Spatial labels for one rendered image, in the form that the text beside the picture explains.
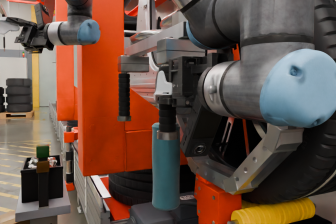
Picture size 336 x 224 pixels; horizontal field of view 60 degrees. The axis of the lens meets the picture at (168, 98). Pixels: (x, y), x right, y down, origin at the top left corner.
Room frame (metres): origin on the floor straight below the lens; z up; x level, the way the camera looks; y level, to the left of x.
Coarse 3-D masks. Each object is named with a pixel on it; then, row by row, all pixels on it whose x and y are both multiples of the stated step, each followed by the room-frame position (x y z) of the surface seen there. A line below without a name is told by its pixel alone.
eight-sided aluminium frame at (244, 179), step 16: (176, 112) 1.04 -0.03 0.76; (272, 128) 0.60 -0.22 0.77; (288, 128) 0.59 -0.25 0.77; (272, 144) 0.60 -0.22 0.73; (288, 144) 0.59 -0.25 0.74; (192, 160) 0.92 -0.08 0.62; (208, 160) 0.91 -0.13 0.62; (256, 160) 0.66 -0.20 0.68; (272, 160) 0.66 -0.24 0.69; (208, 176) 0.83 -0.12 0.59; (224, 176) 0.76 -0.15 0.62; (240, 176) 0.70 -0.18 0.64; (256, 176) 0.71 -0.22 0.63; (240, 192) 0.73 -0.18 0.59
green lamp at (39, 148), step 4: (40, 144) 0.97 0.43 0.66; (44, 144) 0.97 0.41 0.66; (48, 144) 0.98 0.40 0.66; (36, 148) 0.94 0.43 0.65; (40, 148) 0.94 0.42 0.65; (44, 148) 0.95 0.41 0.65; (48, 148) 0.96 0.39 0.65; (36, 152) 0.94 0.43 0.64; (40, 152) 0.94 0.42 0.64; (44, 152) 0.95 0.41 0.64; (48, 152) 0.96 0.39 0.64; (36, 156) 0.94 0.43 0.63; (40, 156) 0.94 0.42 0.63; (44, 156) 0.95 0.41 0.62; (48, 156) 0.96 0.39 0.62
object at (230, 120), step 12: (228, 120) 0.92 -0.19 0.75; (240, 120) 1.12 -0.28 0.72; (216, 132) 1.04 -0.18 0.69; (228, 132) 0.92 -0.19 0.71; (240, 132) 1.08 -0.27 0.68; (252, 132) 0.85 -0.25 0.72; (264, 132) 0.77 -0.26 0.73; (228, 144) 0.93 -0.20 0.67; (240, 144) 1.02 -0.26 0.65; (252, 144) 0.84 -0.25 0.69; (216, 156) 0.95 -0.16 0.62; (228, 156) 0.94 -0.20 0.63; (240, 156) 0.95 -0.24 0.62
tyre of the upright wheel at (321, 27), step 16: (320, 0) 0.62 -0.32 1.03; (320, 16) 0.60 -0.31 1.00; (320, 32) 0.60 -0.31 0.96; (320, 48) 0.60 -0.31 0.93; (304, 128) 0.63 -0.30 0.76; (320, 128) 0.59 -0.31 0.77; (304, 144) 0.63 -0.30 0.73; (320, 144) 0.59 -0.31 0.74; (288, 160) 0.67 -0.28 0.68; (304, 160) 0.63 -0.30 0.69; (320, 160) 0.60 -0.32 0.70; (272, 176) 0.72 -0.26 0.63; (288, 176) 0.67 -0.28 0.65; (304, 176) 0.63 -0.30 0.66; (320, 176) 0.64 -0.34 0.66; (256, 192) 0.77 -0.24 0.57; (272, 192) 0.71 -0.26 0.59; (288, 192) 0.67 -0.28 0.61; (304, 192) 0.68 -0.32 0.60; (320, 192) 0.73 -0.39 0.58
